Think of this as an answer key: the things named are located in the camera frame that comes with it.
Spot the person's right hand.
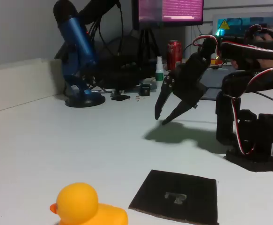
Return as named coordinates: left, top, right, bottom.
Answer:
left=255, top=32, right=273, bottom=42

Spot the black tripod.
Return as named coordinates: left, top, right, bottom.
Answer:
left=136, top=28, right=162, bottom=78

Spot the blue desktop microphone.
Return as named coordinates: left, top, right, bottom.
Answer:
left=53, top=0, right=106, bottom=108

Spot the small black stand base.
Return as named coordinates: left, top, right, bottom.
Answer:
left=110, top=93, right=131, bottom=101

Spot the computer monitor with pink text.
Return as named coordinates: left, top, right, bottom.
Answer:
left=131, top=0, right=204, bottom=30

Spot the black microphone cable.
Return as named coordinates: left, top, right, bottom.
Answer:
left=116, top=4, right=125, bottom=57

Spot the yellow rubber duck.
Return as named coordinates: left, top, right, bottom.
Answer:
left=49, top=182, right=129, bottom=225

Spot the small black cube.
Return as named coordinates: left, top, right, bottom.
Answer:
left=138, top=83, right=151, bottom=97

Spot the white green spray bottle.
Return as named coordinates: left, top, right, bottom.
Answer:
left=155, top=56, right=164, bottom=82

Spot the black square pad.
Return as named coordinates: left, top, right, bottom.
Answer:
left=128, top=169, right=220, bottom=225

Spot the white raised desk ledge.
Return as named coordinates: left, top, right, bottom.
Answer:
left=0, top=58, right=66, bottom=115

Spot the white framed lit enclosure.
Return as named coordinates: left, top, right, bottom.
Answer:
left=212, top=13, right=273, bottom=38

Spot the red soda can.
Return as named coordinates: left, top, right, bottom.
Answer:
left=166, top=39, right=183, bottom=71

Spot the person's left hand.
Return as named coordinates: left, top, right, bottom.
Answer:
left=257, top=59, right=273, bottom=70

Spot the grey desk mat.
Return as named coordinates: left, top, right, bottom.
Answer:
left=199, top=69, right=224, bottom=101

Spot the black audio device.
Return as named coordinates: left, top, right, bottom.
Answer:
left=91, top=58, right=156, bottom=91

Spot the red white servo cable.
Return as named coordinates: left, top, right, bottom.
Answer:
left=192, top=34, right=219, bottom=47
left=229, top=67, right=273, bottom=156

